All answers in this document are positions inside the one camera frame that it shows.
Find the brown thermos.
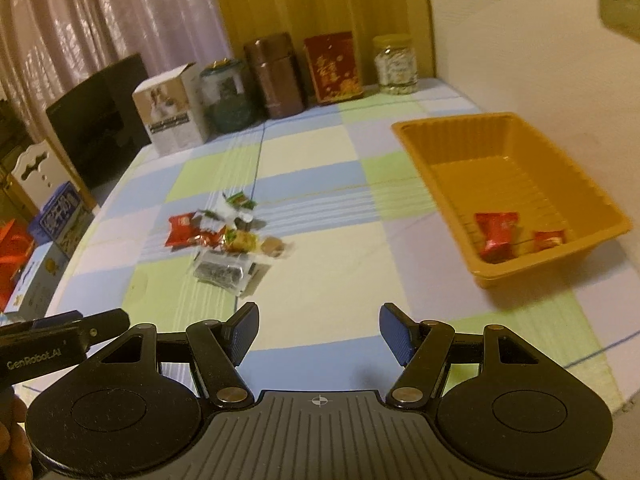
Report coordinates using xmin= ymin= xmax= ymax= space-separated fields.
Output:
xmin=243 ymin=32 xmax=307 ymax=120

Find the brown wrapped candy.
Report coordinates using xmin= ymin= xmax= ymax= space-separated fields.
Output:
xmin=259 ymin=236 xmax=287 ymax=259

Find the dark red candy packet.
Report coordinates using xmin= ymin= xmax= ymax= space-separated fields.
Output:
xmin=165 ymin=213 xmax=198 ymax=249

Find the clear dark snack packet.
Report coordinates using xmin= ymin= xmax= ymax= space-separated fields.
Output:
xmin=191 ymin=249 xmax=268 ymax=297

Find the green glass jar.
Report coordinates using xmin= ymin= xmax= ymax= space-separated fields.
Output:
xmin=199 ymin=58 xmax=258 ymax=135

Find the white green snack packet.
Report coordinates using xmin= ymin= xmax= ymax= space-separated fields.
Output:
xmin=197 ymin=192 xmax=257 ymax=228

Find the white blue box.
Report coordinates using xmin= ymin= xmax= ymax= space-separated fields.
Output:
xmin=2 ymin=242 xmax=71 ymax=318

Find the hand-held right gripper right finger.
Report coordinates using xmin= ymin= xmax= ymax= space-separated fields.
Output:
xmin=378 ymin=302 xmax=551 ymax=408

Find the green wrapped candy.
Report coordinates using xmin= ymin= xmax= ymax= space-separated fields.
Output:
xmin=223 ymin=191 xmax=257 ymax=211

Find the orange plastic tray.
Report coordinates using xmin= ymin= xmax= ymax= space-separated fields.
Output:
xmin=391 ymin=111 xmax=633 ymax=291

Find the red snack packet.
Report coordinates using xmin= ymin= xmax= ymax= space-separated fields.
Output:
xmin=474 ymin=211 xmax=521 ymax=263

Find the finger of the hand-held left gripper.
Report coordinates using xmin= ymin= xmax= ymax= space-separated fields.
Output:
xmin=80 ymin=308 xmax=132 ymax=350

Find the small red candy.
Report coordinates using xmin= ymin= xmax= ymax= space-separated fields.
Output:
xmin=531 ymin=229 xmax=567 ymax=252

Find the black chair back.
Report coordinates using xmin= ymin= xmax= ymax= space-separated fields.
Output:
xmin=46 ymin=53 xmax=151 ymax=193

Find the blue milk carton box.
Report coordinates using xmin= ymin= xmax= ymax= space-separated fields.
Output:
xmin=27 ymin=181 xmax=93 ymax=261

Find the red gift box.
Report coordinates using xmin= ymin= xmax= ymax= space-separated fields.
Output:
xmin=303 ymin=31 xmax=364 ymax=106

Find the person's left hand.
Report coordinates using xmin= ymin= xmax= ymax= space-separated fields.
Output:
xmin=0 ymin=394 xmax=30 ymax=480

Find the clear plastic nut jar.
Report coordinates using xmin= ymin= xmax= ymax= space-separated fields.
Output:
xmin=372 ymin=34 xmax=418 ymax=95

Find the pink curtain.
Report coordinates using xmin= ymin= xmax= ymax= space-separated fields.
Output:
xmin=0 ymin=0 xmax=233 ymax=106

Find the white wooden chair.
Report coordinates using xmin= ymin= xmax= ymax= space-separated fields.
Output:
xmin=10 ymin=140 xmax=68 ymax=211

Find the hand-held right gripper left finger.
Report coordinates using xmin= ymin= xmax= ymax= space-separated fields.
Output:
xmin=90 ymin=302 xmax=261 ymax=408

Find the yellow wrapped candy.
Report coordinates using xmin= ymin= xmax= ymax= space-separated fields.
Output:
xmin=223 ymin=229 xmax=261 ymax=254

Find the white cardboard box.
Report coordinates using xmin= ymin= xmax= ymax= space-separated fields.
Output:
xmin=132 ymin=62 xmax=211 ymax=157

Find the beige wall socket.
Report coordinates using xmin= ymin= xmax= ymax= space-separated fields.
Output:
xmin=597 ymin=0 xmax=640 ymax=43

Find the red bag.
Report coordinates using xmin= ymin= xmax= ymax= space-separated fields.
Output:
xmin=0 ymin=220 xmax=38 ymax=313

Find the checked tablecloth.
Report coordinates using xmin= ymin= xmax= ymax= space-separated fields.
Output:
xmin=25 ymin=77 xmax=626 ymax=411

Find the red orange candy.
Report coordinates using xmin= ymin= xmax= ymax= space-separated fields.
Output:
xmin=197 ymin=227 xmax=228 ymax=250

